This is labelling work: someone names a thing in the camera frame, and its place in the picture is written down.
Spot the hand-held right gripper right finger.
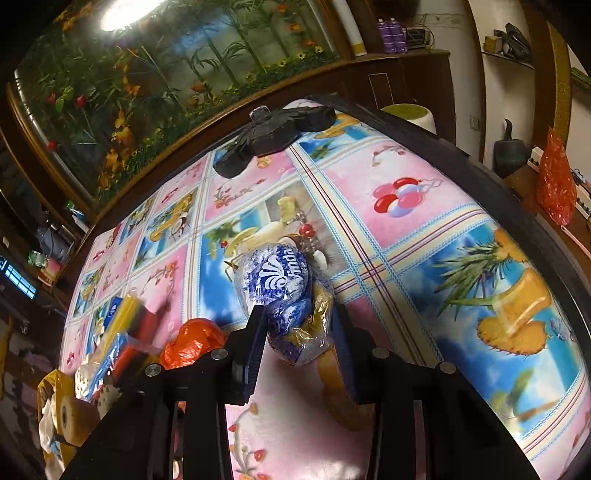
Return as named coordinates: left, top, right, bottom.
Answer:
left=330, top=305, right=541, bottom=480

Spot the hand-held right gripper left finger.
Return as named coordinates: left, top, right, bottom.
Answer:
left=60, top=305, right=269, bottom=480

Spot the orange bag with blue cloth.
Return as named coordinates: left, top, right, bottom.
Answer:
left=159, top=318, right=227, bottom=370

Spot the blue white tissue pack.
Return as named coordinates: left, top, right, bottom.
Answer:
left=235, top=237, right=335, bottom=367

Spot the yellow green sponge pack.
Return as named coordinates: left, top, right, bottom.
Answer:
left=108, top=295, right=160, bottom=340

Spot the orange blue sponge pack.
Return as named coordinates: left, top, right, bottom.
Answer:
left=76, top=332, right=160, bottom=402

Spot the yellow cardboard box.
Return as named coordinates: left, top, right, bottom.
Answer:
left=36, top=370, right=79, bottom=478

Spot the red label motor with roller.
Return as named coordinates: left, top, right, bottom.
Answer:
left=55, top=383, right=125, bottom=448

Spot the black flat tool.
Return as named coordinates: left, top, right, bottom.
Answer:
left=213, top=106, right=337, bottom=178

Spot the green top white stool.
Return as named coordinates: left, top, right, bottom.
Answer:
left=381, top=104, right=437, bottom=134

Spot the dark ceramic jug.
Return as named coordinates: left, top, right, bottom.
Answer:
left=493, top=117, right=529, bottom=178

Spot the orange plastic bag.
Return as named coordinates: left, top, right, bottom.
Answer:
left=536, top=127, right=578, bottom=227

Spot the flower painted glass panel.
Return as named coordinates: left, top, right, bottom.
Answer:
left=9, top=0, right=356, bottom=204

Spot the white rolled paper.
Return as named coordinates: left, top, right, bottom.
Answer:
left=335, top=0, right=368, bottom=57

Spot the black tool bundle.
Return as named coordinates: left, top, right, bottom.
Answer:
left=503, top=22, right=532, bottom=58

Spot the pink handle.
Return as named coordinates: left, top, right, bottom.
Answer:
left=558, top=224, right=591, bottom=259

